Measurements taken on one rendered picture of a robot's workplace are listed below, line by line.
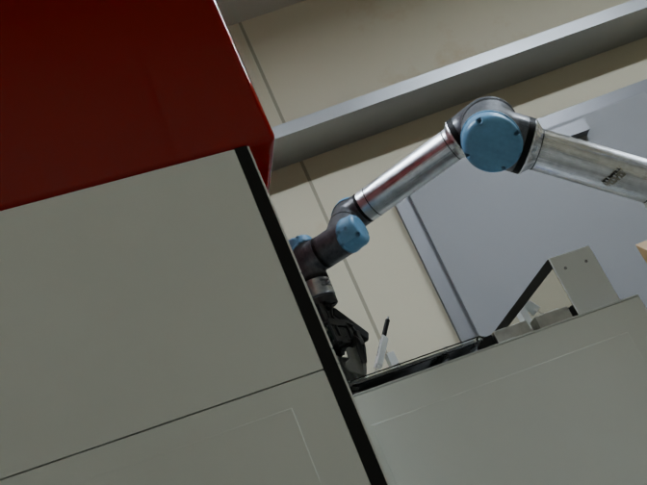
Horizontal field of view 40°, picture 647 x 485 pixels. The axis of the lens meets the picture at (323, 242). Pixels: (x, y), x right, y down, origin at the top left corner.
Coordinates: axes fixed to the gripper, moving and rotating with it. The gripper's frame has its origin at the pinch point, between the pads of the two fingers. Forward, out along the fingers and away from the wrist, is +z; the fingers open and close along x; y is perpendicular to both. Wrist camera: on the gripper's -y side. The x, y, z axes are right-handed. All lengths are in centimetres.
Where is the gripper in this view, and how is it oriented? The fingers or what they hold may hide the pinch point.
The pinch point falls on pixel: (361, 385)
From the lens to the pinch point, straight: 186.4
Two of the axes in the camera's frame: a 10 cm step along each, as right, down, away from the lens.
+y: -6.3, -0.9, -7.7
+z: 3.7, 8.4, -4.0
